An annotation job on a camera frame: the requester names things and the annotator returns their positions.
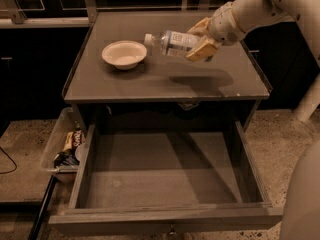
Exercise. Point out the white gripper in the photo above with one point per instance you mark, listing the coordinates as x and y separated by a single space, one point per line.
224 26

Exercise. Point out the blue plastic bottle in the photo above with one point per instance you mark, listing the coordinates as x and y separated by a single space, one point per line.
172 43

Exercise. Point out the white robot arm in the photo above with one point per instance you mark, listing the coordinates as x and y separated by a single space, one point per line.
301 217

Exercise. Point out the grey drawer cabinet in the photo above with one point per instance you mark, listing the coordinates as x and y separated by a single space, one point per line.
231 75

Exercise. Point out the open grey top drawer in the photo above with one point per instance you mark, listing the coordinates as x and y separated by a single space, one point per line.
152 182

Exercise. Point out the white paper bowl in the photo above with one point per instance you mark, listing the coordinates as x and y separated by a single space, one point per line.
124 55

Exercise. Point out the white metal railing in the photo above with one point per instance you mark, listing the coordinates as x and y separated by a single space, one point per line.
55 13

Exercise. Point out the snack bag in bin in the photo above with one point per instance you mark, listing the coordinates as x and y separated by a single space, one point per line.
74 140

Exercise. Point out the dark snack packet in bin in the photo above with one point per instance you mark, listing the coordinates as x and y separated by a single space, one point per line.
65 158

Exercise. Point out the clear plastic storage bin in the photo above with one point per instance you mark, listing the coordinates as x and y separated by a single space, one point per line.
65 123

